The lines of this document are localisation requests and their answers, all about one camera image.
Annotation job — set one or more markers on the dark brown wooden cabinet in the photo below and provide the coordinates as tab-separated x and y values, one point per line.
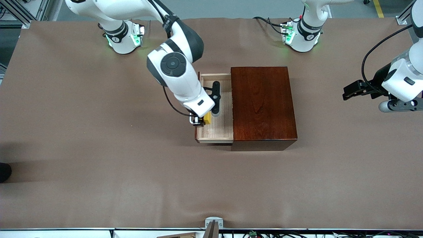
264	105

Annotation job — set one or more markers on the black round object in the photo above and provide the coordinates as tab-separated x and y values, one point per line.
4	172

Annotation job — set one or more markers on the yellow cube block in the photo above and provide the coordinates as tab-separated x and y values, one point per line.
208	118

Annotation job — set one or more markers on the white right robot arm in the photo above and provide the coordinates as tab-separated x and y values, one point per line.
178	76

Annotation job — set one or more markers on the aluminium frame post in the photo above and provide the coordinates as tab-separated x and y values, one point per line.
404	16
19	13

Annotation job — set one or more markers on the brown cardboard piece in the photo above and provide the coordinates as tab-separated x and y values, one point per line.
180	235

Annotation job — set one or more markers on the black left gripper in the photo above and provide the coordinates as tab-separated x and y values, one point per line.
380	78

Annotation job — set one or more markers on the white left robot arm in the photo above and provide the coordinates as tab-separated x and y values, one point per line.
302	36

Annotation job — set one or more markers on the brown table cover sheet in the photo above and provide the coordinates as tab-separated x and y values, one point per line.
132	185

